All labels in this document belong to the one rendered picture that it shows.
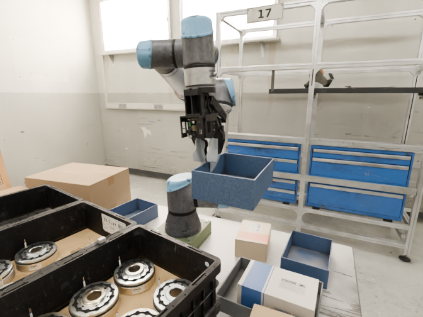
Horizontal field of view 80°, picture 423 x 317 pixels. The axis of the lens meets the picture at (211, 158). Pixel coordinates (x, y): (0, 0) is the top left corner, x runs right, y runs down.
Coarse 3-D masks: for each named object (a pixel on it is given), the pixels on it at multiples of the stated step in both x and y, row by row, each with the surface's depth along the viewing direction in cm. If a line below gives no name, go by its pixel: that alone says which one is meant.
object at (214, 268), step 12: (132, 228) 73; (144, 228) 73; (108, 240) 67; (168, 240) 67; (84, 252) 62; (204, 252) 62; (60, 264) 57; (216, 264) 57; (36, 276) 54; (204, 276) 54; (216, 276) 57; (12, 288) 50; (24, 288) 51; (192, 288) 50; (204, 288) 54; (0, 300) 48; (180, 300) 47; (192, 300) 50; (168, 312) 45; (180, 312) 48
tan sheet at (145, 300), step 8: (160, 272) 69; (168, 272) 69; (112, 280) 67; (160, 280) 67; (168, 280) 67; (152, 288) 64; (120, 296) 61; (128, 296) 61; (136, 296) 61; (144, 296) 61; (152, 296) 61; (120, 304) 59; (128, 304) 59; (136, 304) 59; (144, 304) 59; (152, 304) 59; (64, 312) 57; (120, 312) 57
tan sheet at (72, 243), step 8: (80, 232) 90; (88, 232) 90; (64, 240) 85; (72, 240) 85; (80, 240) 85; (88, 240) 85; (96, 240) 85; (64, 248) 80; (72, 248) 80; (80, 248) 80; (64, 256) 76; (16, 272) 69; (24, 272) 69; (32, 272) 69; (16, 280) 67
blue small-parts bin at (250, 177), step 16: (224, 160) 76; (240, 160) 74; (256, 160) 72; (272, 160) 67; (192, 176) 58; (208, 176) 57; (224, 176) 55; (240, 176) 75; (256, 176) 73; (272, 176) 70; (192, 192) 59; (208, 192) 58; (224, 192) 56; (240, 192) 54; (256, 192) 55; (240, 208) 55
